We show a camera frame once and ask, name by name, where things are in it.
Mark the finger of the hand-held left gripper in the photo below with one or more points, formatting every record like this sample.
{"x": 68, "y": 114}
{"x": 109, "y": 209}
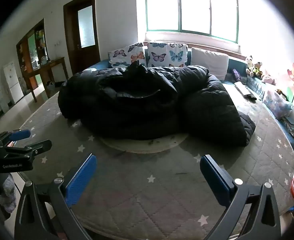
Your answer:
{"x": 37, "y": 148}
{"x": 19, "y": 135}

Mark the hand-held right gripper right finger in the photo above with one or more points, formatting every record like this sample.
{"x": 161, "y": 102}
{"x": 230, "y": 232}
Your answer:
{"x": 214, "y": 177}

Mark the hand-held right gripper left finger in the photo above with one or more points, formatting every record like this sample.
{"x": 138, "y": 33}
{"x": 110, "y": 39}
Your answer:
{"x": 80, "y": 180}

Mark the black down jacket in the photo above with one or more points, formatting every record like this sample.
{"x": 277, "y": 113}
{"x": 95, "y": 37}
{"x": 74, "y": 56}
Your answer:
{"x": 137, "y": 105}

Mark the person's left forearm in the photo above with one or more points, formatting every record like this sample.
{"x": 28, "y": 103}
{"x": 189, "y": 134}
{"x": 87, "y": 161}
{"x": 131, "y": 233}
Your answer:
{"x": 7, "y": 192}

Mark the white refrigerator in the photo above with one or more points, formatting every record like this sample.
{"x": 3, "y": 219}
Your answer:
{"x": 12, "y": 85}

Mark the round beige mat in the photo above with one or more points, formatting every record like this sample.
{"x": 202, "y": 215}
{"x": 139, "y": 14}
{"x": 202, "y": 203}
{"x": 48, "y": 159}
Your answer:
{"x": 137, "y": 148}

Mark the grey star quilted mattress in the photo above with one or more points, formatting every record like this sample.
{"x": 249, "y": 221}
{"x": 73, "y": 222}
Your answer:
{"x": 147, "y": 192}

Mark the wooden desk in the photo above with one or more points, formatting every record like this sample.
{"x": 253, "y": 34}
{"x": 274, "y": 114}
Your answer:
{"x": 52, "y": 63}

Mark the wooden display cabinet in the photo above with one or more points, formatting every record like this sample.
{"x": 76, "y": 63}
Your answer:
{"x": 29, "y": 47}

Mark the white remote control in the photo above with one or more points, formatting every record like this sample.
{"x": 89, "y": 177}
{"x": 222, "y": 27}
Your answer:
{"x": 243, "y": 88}

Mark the butterfly print bag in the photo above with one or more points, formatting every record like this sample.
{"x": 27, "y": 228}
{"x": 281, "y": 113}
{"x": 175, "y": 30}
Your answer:
{"x": 276, "y": 102}

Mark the dark wooden door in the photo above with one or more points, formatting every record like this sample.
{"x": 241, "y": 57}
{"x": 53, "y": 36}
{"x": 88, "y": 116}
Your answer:
{"x": 87, "y": 55}

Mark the purple cloth item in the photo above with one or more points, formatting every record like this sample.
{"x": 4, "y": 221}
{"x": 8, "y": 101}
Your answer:
{"x": 236, "y": 75}

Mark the pink plush toy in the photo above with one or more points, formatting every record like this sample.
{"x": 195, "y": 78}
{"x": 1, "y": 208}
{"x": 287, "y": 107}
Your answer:
{"x": 268, "y": 78}

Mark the brown bear plush toy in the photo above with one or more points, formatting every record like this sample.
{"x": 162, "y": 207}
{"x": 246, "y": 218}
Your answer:
{"x": 256, "y": 70}

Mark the white pillow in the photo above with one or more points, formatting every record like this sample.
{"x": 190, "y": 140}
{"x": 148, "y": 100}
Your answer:
{"x": 209, "y": 61}

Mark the panda plush toy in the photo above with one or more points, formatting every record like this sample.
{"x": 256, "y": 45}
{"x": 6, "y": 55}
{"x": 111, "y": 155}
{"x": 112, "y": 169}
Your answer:
{"x": 249, "y": 63}

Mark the butterfly print pillow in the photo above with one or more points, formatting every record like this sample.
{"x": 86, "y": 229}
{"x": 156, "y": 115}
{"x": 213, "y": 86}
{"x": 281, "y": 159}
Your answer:
{"x": 167, "y": 53}
{"x": 123, "y": 55}

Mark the green framed window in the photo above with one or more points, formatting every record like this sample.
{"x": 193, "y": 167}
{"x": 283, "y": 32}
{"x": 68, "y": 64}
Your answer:
{"x": 194, "y": 7}

